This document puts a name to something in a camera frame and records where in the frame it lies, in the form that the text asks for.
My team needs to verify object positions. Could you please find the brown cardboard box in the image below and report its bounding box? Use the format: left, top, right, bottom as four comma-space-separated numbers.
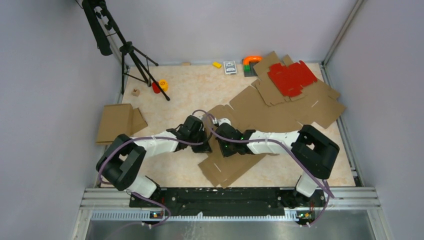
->
197, 104, 271, 189
95, 103, 148, 145

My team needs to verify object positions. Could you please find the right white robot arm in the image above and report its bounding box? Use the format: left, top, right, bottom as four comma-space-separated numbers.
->
211, 118, 340, 206

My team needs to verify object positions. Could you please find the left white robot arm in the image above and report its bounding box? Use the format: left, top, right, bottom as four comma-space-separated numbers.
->
96, 115, 212, 207

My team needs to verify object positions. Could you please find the folded brown cardboard box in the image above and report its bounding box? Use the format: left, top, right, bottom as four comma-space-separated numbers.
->
95, 103, 148, 145

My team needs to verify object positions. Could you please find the playing card deck box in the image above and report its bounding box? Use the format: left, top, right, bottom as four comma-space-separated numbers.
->
223, 60, 237, 75

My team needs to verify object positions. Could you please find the large brown cardboard sheet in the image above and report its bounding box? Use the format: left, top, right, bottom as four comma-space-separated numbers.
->
229, 51, 346, 132

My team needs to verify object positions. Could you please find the yellow round toy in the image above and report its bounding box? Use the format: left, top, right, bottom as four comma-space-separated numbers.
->
158, 79, 169, 92

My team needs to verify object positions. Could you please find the small wooden cube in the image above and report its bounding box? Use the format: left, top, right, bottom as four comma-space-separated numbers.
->
131, 88, 141, 97

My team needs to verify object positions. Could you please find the yellow small block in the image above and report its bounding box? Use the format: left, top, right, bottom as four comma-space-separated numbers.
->
212, 61, 222, 69

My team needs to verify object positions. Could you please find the orange horseshoe toy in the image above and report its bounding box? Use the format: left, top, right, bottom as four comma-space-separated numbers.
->
242, 55, 263, 66

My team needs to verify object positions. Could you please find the red flat cardboard blank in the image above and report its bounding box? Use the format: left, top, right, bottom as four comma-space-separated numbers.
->
267, 60, 318, 98

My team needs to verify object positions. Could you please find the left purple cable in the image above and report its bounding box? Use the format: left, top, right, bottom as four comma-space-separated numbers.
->
96, 109, 216, 228

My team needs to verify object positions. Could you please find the purple cable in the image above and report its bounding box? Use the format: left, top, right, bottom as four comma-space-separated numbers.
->
96, 109, 216, 228
205, 114, 335, 228

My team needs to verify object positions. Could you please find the grey lego base plate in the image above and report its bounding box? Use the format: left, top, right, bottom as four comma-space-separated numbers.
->
243, 68, 257, 77

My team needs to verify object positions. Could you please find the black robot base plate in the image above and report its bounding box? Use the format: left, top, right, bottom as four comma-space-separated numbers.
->
129, 187, 329, 224

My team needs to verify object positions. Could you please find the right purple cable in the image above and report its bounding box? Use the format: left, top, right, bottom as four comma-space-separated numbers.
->
205, 114, 335, 228

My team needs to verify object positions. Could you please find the black camera tripod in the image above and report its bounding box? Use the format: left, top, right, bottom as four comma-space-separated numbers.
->
77, 0, 171, 101

